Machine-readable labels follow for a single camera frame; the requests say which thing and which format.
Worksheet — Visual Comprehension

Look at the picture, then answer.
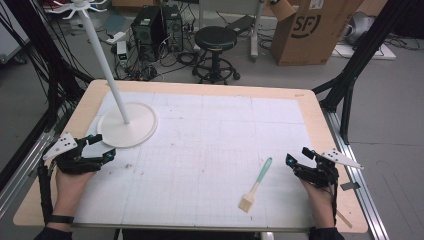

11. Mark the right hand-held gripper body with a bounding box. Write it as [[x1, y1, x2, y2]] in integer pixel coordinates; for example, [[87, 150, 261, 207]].
[[292, 148, 365, 188]]

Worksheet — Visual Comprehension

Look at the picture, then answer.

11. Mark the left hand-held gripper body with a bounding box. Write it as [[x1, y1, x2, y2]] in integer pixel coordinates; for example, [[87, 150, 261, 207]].
[[42, 131, 108, 175]]

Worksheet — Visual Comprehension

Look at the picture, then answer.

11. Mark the person's right hand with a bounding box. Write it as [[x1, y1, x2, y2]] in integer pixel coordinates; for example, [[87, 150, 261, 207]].
[[299, 178, 336, 228]]

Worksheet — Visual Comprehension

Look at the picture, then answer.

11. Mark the person's left hand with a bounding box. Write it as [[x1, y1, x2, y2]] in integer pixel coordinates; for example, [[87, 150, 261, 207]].
[[53, 165, 98, 218]]

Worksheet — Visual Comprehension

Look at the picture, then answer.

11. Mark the grey tape strip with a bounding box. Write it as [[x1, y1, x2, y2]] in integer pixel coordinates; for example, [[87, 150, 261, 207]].
[[339, 181, 362, 192]]

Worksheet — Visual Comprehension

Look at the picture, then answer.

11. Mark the white hook rack stand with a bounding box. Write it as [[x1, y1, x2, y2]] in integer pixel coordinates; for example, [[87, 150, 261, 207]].
[[53, 0, 159, 149]]

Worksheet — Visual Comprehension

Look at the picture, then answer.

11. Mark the wooden stick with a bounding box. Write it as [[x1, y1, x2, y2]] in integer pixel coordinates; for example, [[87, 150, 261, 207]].
[[335, 209, 353, 230]]

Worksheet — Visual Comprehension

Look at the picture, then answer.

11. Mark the black wrist band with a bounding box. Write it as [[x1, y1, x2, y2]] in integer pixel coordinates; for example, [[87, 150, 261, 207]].
[[45, 214, 75, 225]]

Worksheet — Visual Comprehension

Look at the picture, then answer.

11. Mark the white grid mat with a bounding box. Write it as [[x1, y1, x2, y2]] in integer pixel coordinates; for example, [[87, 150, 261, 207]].
[[72, 90, 316, 230]]

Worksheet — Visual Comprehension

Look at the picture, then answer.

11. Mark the small white box, green display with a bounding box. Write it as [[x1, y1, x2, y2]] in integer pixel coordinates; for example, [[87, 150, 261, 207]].
[[116, 40, 129, 67]]

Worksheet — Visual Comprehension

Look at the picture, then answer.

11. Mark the white power strip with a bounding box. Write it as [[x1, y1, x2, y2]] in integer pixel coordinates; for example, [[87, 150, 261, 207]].
[[105, 30, 128, 45]]

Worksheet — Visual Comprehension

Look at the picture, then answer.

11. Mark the white flat board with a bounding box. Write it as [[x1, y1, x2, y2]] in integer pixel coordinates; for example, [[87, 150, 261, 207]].
[[331, 42, 397, 62]]

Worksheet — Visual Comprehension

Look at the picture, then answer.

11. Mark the black computer tower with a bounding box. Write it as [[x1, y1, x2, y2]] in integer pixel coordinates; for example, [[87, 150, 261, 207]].
[[130, 5, 165, 62], [162, 4, 184, 53]]

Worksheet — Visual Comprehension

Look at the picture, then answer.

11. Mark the brown cardboard box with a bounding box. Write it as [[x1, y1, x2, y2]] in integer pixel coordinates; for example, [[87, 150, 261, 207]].
[[268, 0, 365, 67]]

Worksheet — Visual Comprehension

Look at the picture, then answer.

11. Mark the grey appliance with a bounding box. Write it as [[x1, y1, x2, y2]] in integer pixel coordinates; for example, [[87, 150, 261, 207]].
[[341, 11, 376, 47]]

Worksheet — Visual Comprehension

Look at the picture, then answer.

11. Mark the black round stool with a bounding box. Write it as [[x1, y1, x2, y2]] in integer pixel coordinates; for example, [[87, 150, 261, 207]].
[[191, 25, 242, 86]]

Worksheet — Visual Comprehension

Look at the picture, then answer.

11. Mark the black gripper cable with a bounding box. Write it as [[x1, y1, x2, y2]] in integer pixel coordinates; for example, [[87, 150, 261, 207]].
[[36, 163, 55, 226], [330, 173, 340, 225]]

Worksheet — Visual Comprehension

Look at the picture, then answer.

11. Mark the aluminium rail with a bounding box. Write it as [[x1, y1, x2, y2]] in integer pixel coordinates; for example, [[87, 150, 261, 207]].
[[322, 109, 390, 240], [0, 130, 57, 219]]

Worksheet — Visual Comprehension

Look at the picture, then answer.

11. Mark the teal-handled pastry brush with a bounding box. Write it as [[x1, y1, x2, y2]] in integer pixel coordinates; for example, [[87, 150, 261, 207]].
[[237, 157, 273, 214]]

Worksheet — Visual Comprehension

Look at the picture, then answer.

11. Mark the black metal frame stand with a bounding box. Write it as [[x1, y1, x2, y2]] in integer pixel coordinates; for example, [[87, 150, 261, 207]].
[[312, 0, 414, 145], [2, 0, 95, 131]]

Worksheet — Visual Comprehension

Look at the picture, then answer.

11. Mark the white metal stand post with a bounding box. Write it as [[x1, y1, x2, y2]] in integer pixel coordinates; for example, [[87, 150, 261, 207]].
[[249, 0, 266, 63]]

